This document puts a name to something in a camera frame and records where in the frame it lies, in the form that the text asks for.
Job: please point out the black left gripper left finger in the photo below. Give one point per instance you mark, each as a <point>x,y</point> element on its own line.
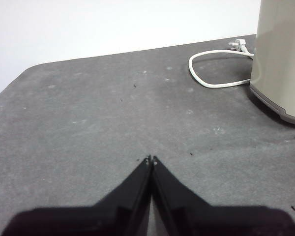
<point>88,221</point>

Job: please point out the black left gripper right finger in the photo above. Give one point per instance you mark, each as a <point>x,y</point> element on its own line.
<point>223,221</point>

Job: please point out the cream two-slot toaster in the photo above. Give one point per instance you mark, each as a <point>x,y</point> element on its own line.
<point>280,61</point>

